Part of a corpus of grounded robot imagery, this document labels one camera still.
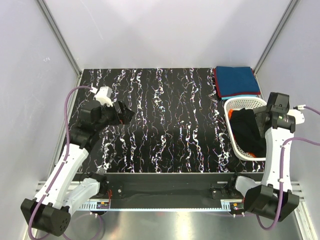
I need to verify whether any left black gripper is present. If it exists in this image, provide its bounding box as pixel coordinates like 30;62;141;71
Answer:
95;100;135;132

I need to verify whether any black t shirt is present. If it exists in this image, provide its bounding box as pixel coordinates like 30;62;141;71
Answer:
229;108;267;158

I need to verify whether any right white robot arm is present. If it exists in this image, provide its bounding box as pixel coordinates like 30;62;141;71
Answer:
227;92;305;224

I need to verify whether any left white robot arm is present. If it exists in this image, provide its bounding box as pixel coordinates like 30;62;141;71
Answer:
20;100;135;237

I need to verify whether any white plastic laundry basket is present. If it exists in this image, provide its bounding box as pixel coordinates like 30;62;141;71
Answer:
223;97;268;161

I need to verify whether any orange t shirt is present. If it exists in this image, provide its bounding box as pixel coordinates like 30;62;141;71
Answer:
227;109;256;158

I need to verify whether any folded light blue t shirt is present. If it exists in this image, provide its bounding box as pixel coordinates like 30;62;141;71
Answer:
221;94;259;101

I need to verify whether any black marble pattern mat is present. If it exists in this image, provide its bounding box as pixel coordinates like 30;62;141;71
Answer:
79;68;265;173

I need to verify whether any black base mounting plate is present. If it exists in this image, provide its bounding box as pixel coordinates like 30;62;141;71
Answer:
94;172;251;210

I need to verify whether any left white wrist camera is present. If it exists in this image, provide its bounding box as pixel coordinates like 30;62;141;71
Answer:
90;86;113;107

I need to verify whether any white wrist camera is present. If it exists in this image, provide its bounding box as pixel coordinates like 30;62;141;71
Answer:
288;104;306;125
90;86;113;107

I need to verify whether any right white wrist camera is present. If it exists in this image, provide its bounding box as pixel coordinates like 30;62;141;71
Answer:
288;104;306;125

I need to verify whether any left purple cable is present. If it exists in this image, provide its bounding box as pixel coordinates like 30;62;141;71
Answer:
26;86;106;240

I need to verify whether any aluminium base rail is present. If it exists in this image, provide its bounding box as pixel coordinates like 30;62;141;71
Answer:
35;181;305;202

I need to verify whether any slotted cable duct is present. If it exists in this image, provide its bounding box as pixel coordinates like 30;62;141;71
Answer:
78;200;231;212

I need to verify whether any left aluminium frame post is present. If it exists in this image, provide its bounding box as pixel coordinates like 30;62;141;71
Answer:
35;0;82;77

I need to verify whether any aluminium frame post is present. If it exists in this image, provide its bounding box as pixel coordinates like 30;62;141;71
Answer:
252;0;301;75
35;0;82;77

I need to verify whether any right aluminium frame post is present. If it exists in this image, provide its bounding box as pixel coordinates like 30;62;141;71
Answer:
252;0;301;75

